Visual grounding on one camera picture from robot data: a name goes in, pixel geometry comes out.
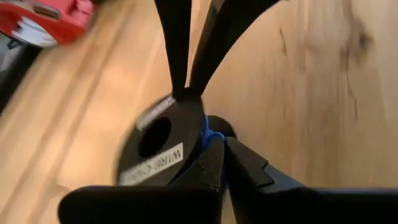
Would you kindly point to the red tape dispenser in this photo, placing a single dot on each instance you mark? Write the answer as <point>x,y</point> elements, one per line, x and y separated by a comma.
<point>62,25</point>

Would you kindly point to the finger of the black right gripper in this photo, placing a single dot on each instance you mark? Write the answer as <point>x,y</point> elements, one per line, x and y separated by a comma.
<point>177,46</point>
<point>224,31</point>

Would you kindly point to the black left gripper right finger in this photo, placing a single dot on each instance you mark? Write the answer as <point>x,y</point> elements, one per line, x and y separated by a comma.
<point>255,199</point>

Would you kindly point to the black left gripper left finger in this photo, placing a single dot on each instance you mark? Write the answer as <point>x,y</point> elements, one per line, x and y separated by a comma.
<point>186,202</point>

